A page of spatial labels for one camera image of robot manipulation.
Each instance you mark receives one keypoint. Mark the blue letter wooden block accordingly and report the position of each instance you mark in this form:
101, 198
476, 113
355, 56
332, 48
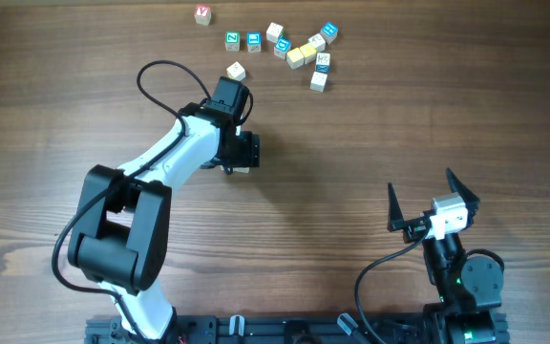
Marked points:
254, 42

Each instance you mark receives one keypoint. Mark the block with blue side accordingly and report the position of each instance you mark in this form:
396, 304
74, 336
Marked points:
322, 63

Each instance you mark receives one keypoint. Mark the plain leaf wooden block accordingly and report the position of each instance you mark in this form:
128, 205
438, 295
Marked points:
274, 32

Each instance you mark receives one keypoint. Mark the blue D wooden block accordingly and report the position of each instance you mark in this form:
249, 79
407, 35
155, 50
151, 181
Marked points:
281, 48

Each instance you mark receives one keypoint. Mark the blue top right block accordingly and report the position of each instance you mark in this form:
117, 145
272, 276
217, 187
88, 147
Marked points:
329, 32

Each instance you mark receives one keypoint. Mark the green Z wooden block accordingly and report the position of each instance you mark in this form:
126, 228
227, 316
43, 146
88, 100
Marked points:
232, 41

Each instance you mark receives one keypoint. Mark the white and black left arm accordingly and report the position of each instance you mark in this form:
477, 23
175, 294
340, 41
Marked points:
119, 234

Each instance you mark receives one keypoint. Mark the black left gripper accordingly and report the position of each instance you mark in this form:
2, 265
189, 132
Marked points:
249, 156

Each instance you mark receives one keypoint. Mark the plain picture wooden block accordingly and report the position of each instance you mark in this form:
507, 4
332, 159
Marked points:
318, 42

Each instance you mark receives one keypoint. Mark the yellow wooden block rear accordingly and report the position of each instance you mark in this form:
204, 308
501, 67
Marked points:
308, 53

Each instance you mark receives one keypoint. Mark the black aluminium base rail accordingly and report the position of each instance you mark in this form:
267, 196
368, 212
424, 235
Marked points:
313, 329

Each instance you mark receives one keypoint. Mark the yellow wooden block front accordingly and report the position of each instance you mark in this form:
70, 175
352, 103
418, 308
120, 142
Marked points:
295, 58

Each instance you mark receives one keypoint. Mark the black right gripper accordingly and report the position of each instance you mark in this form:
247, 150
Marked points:
414, 228

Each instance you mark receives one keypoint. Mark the plain wooden block lowest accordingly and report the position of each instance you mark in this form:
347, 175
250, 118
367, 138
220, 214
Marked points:
318, 81

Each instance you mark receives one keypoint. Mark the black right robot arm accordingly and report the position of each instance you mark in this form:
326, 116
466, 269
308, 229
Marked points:
468, 282

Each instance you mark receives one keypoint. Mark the red I wooden block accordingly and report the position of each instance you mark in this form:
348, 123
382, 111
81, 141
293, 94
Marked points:
241, 169

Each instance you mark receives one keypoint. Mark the red Y wooden block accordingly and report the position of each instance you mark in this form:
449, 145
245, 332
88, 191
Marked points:
203, 15

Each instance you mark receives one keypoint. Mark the yellow wooden block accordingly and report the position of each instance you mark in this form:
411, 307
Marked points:
295, 58
308, 53

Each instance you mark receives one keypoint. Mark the violin picture wooden block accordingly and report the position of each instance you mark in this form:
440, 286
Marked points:
236, 71

